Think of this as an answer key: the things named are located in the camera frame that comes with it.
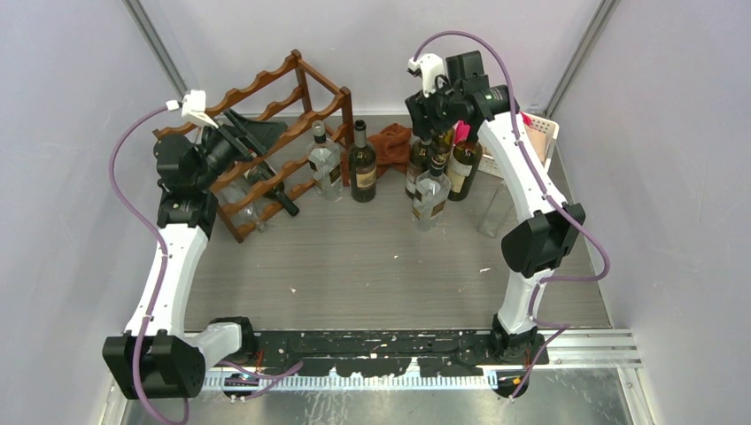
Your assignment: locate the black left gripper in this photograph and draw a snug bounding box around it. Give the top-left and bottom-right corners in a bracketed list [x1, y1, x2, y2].
[194, 109, 287, 190]

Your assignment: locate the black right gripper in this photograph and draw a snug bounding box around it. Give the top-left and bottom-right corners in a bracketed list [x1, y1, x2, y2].
[405, 73, 461, 142]

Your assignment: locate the dark green wine bottle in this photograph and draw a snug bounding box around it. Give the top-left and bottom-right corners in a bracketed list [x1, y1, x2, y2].
[428, 127, 455, 170]

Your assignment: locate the dark wine bottle cream label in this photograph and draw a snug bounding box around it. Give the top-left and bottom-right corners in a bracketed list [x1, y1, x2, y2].
[446, 138, 483, 202]

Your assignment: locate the square clear bottle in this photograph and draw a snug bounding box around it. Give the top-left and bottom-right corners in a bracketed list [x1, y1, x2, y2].
[307, 120, 343, 201]

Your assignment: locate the clear glass bottle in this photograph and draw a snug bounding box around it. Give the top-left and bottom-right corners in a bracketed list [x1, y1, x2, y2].
[220, 178, 268, 231]

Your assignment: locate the clear bottle gold cap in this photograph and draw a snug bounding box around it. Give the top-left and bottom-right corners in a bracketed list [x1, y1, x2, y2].
[412, 154, 452, 231]

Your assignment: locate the clear bottle front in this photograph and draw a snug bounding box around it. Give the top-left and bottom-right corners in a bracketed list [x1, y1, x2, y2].
[477, 181, 515, 238]

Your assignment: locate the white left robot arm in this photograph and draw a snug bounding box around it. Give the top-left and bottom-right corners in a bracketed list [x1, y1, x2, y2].
[102, 126, 259, 399]

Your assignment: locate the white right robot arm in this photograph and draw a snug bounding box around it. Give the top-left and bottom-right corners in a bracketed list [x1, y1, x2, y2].
[221, 47, 589, 364]

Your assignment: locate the wooden wine rack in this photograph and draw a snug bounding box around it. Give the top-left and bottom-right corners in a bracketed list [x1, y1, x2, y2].
[153, 50, 352, 242]

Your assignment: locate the green wine bottle silver neck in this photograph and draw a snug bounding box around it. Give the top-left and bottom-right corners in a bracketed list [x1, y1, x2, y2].
[347, 120, 377, 203]

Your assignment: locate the pink cloth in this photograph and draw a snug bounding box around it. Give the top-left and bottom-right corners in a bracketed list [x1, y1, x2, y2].
[453, 120, 471, 145]

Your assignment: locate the brown suede cloth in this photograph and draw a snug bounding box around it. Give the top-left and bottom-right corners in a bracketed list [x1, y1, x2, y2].
[368, 123, 412, 179]

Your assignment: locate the beige cloth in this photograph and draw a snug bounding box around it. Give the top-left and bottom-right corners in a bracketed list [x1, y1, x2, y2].
[524, 125, 547, 166]

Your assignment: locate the white plastic basket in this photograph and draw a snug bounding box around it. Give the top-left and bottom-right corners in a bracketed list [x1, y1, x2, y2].
[478, 112, 560, 178]

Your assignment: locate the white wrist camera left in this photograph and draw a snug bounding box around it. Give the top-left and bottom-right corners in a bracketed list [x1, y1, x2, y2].
[165, 89, 220, 128]

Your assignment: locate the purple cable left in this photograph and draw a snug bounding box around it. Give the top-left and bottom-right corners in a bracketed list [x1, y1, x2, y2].
[108, 105, 306, 425]

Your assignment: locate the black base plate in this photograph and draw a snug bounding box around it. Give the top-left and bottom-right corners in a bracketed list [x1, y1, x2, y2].
[226, 329, 545, 378]

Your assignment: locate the aluminium frame rail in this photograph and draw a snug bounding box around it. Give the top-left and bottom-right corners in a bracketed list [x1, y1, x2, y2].
[110, 328, 644, 391]

